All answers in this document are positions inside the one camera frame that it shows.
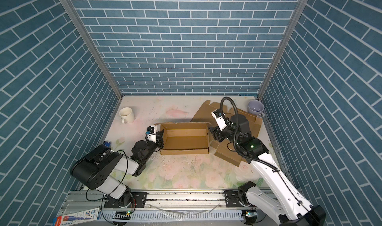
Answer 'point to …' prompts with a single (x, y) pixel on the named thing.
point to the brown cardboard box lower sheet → (224, 149)
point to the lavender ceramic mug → (256, 107)
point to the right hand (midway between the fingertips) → (212, 121)
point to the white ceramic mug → (127, 115)
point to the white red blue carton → (80, 217)
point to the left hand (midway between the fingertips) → (164, 131)
